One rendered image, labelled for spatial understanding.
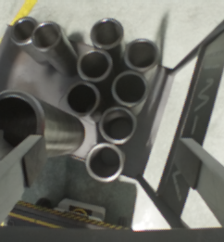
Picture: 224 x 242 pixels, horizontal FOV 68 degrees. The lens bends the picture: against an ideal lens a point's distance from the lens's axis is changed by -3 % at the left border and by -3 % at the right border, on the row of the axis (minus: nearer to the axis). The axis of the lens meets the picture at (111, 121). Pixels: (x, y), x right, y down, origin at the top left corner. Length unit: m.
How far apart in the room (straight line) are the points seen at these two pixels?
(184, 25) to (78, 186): 1.29
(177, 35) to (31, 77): 0.97
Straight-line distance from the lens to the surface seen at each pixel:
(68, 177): 1.17
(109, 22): 0.72
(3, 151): 0.29
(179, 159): 0.17
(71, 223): 0.88
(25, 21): 0.93
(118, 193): 1.13
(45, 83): 0.98
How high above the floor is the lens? 1.09
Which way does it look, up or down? 81 degrees down
